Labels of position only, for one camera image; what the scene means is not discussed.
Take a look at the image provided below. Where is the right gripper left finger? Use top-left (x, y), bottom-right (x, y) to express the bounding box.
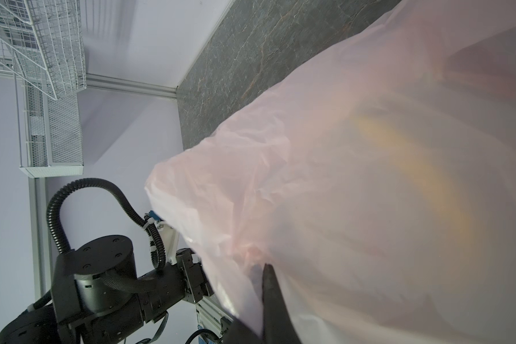
top-left (222, 319), bottom-right (262, 344)

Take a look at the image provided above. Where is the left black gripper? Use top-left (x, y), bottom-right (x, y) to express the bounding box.
top-left (176, 248), bottom-right (214, 304)

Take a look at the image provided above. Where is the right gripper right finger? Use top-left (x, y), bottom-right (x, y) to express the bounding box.
top-left (262, 265), bottom-right (302, 344)

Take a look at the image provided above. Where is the pink plastic bag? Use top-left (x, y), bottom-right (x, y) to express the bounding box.
top-left (146, 1), bottom-right (516, 343)

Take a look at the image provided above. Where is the yellow banana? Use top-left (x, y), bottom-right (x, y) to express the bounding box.
top-left (351, 111), bottom-right (482, 275)

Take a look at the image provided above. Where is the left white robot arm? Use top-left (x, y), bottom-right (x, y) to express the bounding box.
top-left (0, 235), bottom-right (214, 343)

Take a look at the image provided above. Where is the small white mesh basket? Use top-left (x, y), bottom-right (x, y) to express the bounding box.
top-left (17, 80), bottom-right (84, 179)

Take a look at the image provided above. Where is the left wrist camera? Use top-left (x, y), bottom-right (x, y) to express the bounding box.
top-left (148, 211), bottom-right (179, 265)

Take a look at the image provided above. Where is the long white wire basket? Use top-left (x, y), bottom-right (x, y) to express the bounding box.
top-left (0, 1), bottom-right (87, 100)

